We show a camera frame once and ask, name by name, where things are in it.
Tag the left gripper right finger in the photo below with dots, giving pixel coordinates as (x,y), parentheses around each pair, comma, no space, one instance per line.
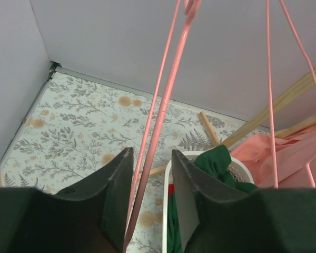
(214,217)

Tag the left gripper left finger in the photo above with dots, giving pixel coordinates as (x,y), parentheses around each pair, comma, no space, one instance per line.
(87,216)

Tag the pink wire hanger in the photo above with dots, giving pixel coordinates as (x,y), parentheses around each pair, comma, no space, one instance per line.
(271,116)
(304,84)
(145,160)

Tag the salmon garment on hanger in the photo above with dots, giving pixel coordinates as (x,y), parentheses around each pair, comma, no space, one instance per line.
(291,155)

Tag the white laundry basket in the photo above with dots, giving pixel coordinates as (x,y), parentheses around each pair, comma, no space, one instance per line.
(237,169)

